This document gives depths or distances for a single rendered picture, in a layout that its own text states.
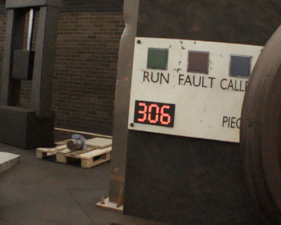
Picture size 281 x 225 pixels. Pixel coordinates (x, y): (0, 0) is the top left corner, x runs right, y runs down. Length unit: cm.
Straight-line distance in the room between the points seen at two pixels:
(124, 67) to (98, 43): 420
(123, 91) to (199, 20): 269
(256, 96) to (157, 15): 30
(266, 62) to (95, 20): 718
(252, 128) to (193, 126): 18
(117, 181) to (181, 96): 283
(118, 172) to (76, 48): 463
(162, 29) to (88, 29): 697
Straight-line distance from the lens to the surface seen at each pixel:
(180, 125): 76
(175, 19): 79
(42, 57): 580
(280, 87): 58
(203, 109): 75
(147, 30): 81
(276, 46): 60
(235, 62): 73
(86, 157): 495
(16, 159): 492
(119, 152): 349
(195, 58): 75
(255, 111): 60
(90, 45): 769
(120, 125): 346
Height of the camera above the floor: 117
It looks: 5 degrees down
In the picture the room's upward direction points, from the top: 5 degrees clockwise
